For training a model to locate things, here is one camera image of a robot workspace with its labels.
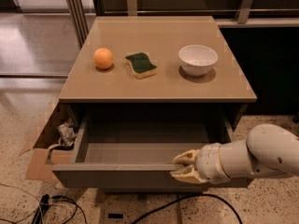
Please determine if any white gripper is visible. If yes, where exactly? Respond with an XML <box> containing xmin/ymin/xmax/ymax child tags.
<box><xmin>170</xmin><ymin>143</ymin><xmax>230</xmax><ymax>185</ymax></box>

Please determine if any grey top drawer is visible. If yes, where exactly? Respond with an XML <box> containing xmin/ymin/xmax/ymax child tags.
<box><xmin>51</xmin><ymin>115</ymin><xmax>254</xmax><ymax>189</ymax></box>

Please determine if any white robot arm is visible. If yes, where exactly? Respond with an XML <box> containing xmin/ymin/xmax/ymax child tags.
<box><xmin>170</xmin><ymin>124</ymin><xmax>299</xmax><ymax>184</ymax></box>

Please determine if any grey drawer cabinet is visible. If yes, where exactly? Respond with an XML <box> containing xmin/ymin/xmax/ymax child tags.
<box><xmin>58</xmin><ymin>15</ymin><xmax>258</xmax><ymax>194</ymax></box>

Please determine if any white bowl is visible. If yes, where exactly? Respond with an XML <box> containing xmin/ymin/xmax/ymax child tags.
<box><xmin>178</xmin><ymin>45</ymin><xmax>218</xmax><ymax>77</ymax></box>

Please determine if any green yellow sponge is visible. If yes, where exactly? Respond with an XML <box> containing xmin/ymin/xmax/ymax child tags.
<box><xmin>125</xmin><ymin>52</ymin><xmax>157</xmax><ymax>79</ymax></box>

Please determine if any crumpled silver wrapper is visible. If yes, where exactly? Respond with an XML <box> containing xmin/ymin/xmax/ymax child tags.
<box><xmin>58</xmin><ymin>119</ymin><xmax>77</xmax><ymax>147</ymax></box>

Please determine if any orange fruit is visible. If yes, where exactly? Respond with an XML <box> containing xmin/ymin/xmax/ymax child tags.
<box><xmin>93</xmin><ymin>48</ymin><xmax>113</xmax><ymax>70</ymax></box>

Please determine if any brown cardboard box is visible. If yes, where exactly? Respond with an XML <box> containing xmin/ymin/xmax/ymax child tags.
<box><xmin>20</xmin><ymin>99</ymin><xmax>73</xmax><ymax>183</ymax></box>

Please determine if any metal window railing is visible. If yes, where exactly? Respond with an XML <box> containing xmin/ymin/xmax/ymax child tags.
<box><xmin>66</xmin><ymin>0</ymin><xmax>299</xmax><ymax>43</ymax></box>

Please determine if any black floor cable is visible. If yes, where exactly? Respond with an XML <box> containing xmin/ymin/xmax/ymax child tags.
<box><xmin>130</xmin><ymin>193</ymin><xmax>244</xmax><ymax>224</ymax></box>

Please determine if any black cable bundle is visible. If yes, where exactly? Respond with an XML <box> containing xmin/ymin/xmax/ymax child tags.
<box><xmin>0</xmin><ymin>193</ymin><xmax>88</xmax><ymax>224</ymax></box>

